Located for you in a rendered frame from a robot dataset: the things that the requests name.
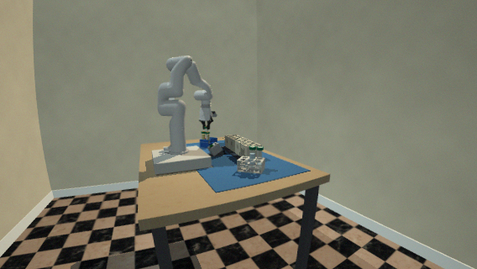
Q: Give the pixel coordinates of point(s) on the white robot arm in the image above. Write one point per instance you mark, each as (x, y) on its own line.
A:
(177, 108)

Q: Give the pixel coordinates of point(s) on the beige box with green button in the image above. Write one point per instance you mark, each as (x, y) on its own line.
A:
(216, 150)

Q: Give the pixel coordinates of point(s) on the blue flat mat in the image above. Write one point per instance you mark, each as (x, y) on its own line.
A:
(223, 176)

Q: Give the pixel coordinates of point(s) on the blue tube rack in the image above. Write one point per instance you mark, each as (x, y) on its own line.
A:
(204, 143)

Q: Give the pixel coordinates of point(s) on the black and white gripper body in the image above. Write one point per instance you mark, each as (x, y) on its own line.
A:
(205, 114)

